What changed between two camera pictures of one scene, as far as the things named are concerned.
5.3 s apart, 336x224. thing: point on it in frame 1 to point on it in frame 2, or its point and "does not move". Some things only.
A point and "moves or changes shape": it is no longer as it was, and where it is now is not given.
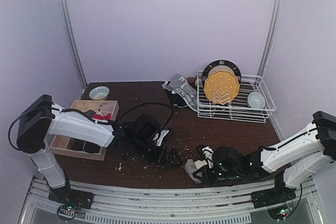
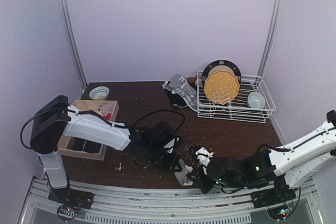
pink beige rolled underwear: (106, 107) does not move
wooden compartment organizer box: (81, 147) does not move
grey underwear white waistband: (190, 166) moves or changes shape
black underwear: (175, 98) does not move
